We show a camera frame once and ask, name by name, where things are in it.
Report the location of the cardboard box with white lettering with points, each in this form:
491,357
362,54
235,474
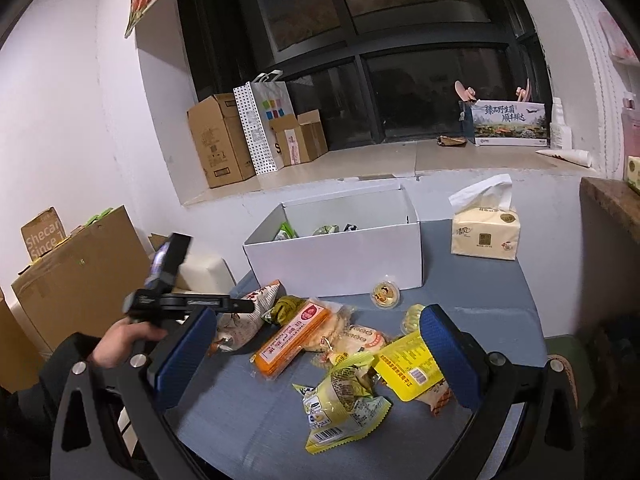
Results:
42,235

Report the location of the yellow snack packet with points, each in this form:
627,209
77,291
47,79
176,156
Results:
405,370

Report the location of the landscape printed box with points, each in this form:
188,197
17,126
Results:
510,122

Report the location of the pale cracker packet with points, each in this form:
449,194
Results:
337,322

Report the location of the long orange snack packet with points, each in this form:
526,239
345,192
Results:
290,342

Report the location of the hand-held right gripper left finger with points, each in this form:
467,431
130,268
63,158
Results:
182,360

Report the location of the brown stone counter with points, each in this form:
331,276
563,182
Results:
612,200

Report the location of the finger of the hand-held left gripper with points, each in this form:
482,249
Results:
220,303

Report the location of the cream cushioned stool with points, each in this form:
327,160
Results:
205,275

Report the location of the pale yellow small packet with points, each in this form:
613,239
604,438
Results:
412,320

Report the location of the round gold snack cup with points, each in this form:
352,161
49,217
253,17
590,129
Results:
385,295

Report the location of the white plastic bottle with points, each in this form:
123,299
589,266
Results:
560,127

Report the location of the yellow tissue pack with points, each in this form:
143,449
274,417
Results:
482,237

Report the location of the green tissue pack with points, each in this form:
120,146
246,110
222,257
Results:
634,170

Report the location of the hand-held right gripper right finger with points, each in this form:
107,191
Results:
450,360

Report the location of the round rice cracker packet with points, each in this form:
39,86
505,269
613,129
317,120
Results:
362,342

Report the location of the dark framed window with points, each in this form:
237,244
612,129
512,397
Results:
400,20

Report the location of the person's left hand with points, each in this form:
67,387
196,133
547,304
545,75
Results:
120,345

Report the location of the person's left forearm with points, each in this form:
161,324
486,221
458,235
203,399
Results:
30,410

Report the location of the tall brown cardboard box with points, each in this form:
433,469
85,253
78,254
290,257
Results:
217,140

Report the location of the brown wrapper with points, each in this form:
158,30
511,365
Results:
451,141

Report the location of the small cardboard flap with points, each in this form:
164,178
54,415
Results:
157,245

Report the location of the pink plastic clip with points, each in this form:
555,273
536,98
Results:
522,91
465,92

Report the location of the pink floral pouch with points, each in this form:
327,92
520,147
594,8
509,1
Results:
620,35

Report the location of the small open cardboard box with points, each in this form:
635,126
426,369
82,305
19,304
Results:
300,137

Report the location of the yellow-green barcode snack packet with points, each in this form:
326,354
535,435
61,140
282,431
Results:
340,400

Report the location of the white tube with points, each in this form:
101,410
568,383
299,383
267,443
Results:
565,156

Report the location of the blue-grey tablecloth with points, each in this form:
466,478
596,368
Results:
250,410

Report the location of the large brown cardboard box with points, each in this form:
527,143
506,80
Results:
85,280

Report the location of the bright green snack packet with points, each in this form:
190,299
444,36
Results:
286,231

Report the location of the olive green snack packet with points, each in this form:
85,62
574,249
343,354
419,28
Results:
285,310

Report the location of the polka dot paper bag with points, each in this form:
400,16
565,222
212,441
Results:
262,125

